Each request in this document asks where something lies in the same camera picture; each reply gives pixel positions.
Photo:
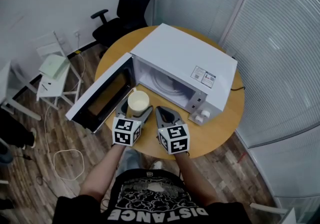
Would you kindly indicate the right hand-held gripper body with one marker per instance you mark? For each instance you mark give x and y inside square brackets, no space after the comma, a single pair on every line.
[176,139]

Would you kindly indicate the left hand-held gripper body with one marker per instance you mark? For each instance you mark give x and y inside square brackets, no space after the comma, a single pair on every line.
[125,130]

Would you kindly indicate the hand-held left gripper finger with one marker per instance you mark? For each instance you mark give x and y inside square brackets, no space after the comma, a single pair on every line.
[147,115]
[122,108]

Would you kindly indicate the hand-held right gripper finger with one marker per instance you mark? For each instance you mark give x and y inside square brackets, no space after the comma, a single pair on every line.
[159,118]
[172,115]

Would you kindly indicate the cream white cup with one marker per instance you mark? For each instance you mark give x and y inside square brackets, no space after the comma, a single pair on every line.
[138,100]

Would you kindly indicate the white microwave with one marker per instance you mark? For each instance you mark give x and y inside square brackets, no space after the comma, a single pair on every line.
[180,51]

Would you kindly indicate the person's left forearm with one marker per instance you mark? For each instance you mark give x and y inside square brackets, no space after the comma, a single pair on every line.
[105,173]

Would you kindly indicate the person's right forearm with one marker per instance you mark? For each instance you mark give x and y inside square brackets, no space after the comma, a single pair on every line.
[195,180]

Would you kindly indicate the person's grey jeans leg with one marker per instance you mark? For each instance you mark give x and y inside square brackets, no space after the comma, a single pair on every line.
[130,161]

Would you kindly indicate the person's white shoe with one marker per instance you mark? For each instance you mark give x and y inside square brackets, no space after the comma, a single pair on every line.
[157,165]

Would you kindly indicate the white folding chair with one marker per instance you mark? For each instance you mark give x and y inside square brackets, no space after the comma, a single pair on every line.
[53,88]

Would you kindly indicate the person's black printed t-shirt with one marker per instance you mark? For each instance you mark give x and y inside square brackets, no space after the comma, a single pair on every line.
[150,205]

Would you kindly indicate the stack of pale green papers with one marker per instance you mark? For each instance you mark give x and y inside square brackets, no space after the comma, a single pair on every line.
[53,67]

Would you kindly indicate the black office chair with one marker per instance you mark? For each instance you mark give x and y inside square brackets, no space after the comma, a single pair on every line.
[132,1]

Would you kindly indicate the white desk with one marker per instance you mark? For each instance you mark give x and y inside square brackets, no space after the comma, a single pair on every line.
[5,80]

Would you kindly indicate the white metal frame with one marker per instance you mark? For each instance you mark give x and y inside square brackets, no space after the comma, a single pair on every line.
[270,209]

